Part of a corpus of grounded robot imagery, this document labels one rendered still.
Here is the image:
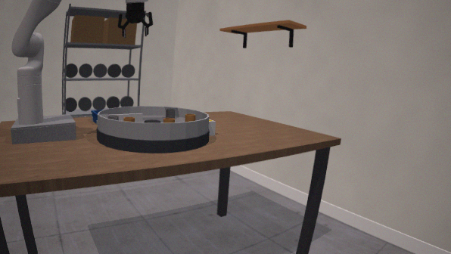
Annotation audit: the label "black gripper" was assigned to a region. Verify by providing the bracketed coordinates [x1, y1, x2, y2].
[118, 2, 153, 38]

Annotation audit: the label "blue open crate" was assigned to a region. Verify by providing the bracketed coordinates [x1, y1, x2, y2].
[92, 110, 101, 125]

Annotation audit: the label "grey round turntable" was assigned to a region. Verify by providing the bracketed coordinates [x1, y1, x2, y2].
[97, 106, 216, 153]

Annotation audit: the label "bronze bushing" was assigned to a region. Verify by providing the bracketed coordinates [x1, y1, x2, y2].
[123, 117, 135, 122]
[185, 114, 196, 122]
[163, 118, 175, 123]

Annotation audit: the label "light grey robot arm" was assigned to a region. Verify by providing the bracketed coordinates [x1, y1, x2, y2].
[11, 0, 61, 125]

